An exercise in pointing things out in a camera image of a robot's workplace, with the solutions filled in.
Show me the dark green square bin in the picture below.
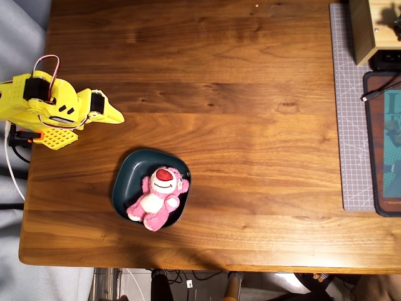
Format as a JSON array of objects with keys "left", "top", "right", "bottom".
[{"left": 112, "top": 148, "right": 192, "bottom": 229}]

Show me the printed mouse pad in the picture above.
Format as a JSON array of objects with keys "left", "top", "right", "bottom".
[{"left": 362, "top": 70, "right": 401, "bottom": 218}]

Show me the red white black servo cable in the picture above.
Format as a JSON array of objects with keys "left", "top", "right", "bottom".
[
  {"left": 32, "top": 54, "right": 61, "bottom": 95},
  {"left": 39, "top": 114, "right": 91, "bottom": 129}
]

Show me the yellow gripper black servo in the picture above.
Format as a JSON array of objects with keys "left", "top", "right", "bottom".
[{"left": 76, "top": 88, "right": 125, "bottom": 129}]

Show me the black usb cable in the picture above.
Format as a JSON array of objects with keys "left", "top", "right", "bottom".
[{"left": 360, "top": 80, "right": 401, "bottom": 103}]

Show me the black device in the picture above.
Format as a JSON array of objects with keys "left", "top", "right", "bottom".
[{"left": 369, "top": 49, "right": 401, "bottom": 71}]

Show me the light wooden box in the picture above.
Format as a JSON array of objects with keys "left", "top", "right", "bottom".
[{"left": 349, "top": 0, "right": 401, "bottom": 66}]

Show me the orange black table clamp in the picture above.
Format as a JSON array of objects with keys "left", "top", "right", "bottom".
[{"left": 8, "top": 124, "right": 44, "bottom": 147}]

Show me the grey cutting mat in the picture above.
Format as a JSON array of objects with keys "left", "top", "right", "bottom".
[{"left": 328, "top": 2, "right": 377, "bottom": 213}]

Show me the black power cable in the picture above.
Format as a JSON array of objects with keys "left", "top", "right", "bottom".
[{"left": 11, "top": 142, "right": 31, "bottom": 164}]

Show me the white power cable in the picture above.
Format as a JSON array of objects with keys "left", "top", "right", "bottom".
[{"left": 3, "top": 122, "right": 26, "bottom": 201}]

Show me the pink strawberry bear plush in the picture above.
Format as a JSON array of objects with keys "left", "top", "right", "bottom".
[{"left": 126, "top": 165, "right": 191, "bottom": 233}]

